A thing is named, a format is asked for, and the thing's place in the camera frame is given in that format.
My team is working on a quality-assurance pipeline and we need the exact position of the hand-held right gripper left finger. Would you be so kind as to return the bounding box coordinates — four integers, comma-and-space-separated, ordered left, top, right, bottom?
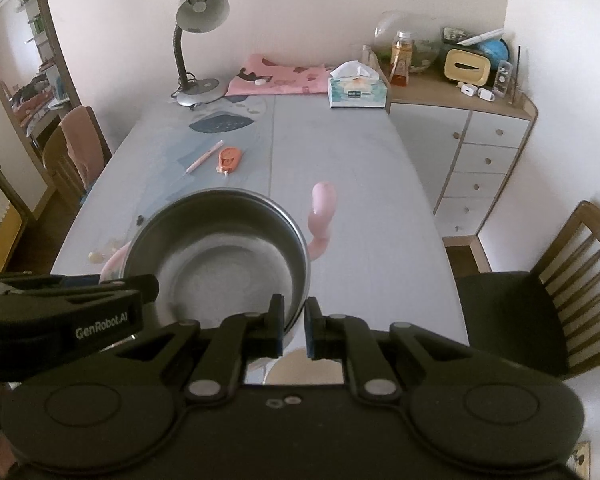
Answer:
111, 292, 286, 404

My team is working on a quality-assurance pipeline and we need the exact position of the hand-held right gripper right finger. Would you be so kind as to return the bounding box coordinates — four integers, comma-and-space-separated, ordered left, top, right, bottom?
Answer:
303, 297, 475, 402

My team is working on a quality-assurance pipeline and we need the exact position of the pink bowl with steel inside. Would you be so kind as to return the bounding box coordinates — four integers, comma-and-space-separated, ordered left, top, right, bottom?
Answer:
100, 182, 347, 387

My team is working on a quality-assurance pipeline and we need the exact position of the wooden chair with pink towel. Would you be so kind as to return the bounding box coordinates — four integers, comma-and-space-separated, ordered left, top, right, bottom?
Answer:
42, 105, 113, 197

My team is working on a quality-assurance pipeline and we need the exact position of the orange correction tape dispenser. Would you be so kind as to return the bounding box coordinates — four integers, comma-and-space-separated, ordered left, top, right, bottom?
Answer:
213, 147, 246, 176

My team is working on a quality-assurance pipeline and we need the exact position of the pink pen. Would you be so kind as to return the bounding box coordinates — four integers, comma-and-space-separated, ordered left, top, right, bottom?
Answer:
183, 140, 225, 176

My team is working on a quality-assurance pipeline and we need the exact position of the pink towel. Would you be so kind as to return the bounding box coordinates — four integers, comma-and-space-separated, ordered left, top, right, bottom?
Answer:
60, 105, 106, 187

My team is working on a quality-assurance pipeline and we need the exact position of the wooden chair with dark seat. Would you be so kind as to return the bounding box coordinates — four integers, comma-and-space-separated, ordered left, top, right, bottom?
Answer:
454, 200, 600, 380

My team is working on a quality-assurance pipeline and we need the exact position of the white wooden cabinet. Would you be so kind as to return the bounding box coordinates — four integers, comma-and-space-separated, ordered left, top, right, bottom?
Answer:
387, 67, 539, 239

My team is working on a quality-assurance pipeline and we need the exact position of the teal tissue box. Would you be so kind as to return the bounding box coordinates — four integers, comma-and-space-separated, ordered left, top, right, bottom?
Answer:
328, 61, 389, 109

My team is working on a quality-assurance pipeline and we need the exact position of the pink printed cloth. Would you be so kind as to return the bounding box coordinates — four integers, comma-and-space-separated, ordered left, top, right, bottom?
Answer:
224, 53, 334, 96

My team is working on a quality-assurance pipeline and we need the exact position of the bottle with orange liquid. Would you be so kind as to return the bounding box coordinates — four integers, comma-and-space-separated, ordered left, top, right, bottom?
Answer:
389, 30, 414, 86

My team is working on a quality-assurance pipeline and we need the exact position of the yellow tissue holder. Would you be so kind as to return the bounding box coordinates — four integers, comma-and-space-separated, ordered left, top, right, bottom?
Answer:
443, 47, 492, 87

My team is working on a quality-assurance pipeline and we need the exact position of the glass fish bowl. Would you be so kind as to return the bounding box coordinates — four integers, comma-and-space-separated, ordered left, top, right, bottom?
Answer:
372, 10, 444, 74

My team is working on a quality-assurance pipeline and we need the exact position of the grey desk lamp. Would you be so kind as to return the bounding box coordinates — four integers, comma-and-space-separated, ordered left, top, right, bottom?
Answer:
171, 0, 231, 109

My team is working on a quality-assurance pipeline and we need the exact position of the clear plastic box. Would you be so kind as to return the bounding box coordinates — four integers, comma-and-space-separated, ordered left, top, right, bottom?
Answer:
493, 59, 514, 97

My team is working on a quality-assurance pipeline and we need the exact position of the blue globe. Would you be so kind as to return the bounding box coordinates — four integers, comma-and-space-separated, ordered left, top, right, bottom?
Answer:
480, 38, 511, 72

